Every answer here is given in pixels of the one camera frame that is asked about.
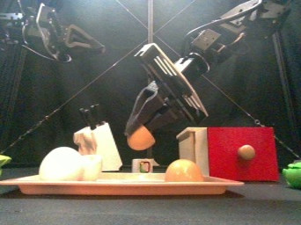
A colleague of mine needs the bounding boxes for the brown eggshell half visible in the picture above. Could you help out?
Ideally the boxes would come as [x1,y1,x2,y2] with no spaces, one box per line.
[126,124,156,151]

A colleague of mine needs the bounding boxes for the light wooden drawer cabinet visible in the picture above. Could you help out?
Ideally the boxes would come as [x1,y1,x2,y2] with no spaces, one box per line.
[175,127,210,177]

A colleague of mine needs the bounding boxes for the red drawer with wooden knob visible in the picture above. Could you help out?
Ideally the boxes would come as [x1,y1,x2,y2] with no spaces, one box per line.
[207,126,281,183]

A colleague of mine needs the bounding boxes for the small white block green inset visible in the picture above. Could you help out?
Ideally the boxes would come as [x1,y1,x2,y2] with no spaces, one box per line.
[131,157,160,174]

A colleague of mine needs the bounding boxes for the white toy knife block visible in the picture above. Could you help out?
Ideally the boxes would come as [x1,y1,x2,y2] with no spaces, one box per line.
[72,121,123,172]

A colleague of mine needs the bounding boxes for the brown toy egg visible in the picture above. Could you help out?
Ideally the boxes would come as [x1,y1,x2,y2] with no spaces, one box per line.
[163,158,206,183]

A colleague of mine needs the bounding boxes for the pink plastic tray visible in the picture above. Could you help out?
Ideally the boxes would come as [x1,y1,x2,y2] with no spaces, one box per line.
[0,171,246,196]

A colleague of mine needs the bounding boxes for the white toy egg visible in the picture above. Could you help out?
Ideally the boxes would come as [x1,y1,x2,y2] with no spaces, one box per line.
[37,146,85,182]

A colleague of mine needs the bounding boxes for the green toy leafy vegetable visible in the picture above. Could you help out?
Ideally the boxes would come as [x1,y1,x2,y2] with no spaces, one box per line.
[281,159,301,190]

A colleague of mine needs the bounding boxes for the black toy knife handle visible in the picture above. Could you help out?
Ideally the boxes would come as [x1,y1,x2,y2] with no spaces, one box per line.
[89,103,104,127]
[79,107,98,131]

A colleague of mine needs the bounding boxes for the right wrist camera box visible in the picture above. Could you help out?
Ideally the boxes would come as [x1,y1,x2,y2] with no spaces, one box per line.
[190,28,223,51]

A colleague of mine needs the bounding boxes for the vertical metal frame pole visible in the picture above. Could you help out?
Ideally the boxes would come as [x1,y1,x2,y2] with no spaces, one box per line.
[147,0,155,45]

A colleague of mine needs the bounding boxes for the diagonal brace cable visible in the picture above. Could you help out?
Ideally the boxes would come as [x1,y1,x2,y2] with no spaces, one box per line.
[114,0,301,161]
[0,0,198,155]

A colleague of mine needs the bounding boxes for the black frame upright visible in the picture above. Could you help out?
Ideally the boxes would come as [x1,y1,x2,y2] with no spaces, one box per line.
[271,29,301,148]

